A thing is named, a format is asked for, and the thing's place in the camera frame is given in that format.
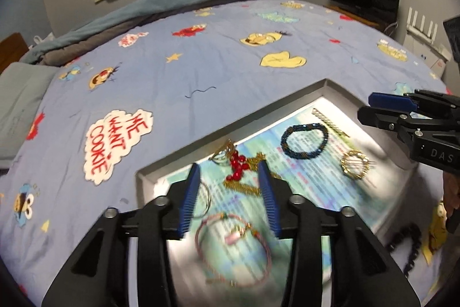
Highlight white wifi router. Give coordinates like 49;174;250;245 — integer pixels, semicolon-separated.
403;7;452;78

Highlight person's right hand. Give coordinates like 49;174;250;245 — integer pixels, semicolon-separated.
443;172;460;234

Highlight gold hair clip bar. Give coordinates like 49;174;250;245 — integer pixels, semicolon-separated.
312;108;349;138

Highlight blue green printed paper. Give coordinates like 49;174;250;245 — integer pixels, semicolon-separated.
154;96;403;307

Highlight teal folded blanket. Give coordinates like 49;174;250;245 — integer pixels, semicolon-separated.
19;0;294;67

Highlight grey blue pillow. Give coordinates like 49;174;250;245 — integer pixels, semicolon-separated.
0;62;58;170

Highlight wooden headboard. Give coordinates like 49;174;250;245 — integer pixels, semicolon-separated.
0;33;29;73

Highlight thin black ring bracelet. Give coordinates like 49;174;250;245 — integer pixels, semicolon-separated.
190;180;213;220

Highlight grey shallow cardboard tray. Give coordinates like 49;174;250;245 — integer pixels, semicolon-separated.
135;78;419;307

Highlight large black bead bracelet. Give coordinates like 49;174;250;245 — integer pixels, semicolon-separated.
386;221;423;279

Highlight gold round crown brooch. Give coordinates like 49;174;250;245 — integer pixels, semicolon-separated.
340;150;371;180

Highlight blue cartoon bed sheet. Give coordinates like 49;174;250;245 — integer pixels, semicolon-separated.
1;0;445;306

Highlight pink string bracelet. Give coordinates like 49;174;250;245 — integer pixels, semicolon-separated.
193;212;274;289

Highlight blue beaded bracelet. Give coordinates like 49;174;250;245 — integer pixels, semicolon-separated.
279;122;330;161

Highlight red bead gold charm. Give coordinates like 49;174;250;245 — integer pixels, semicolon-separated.
209;140;266;197

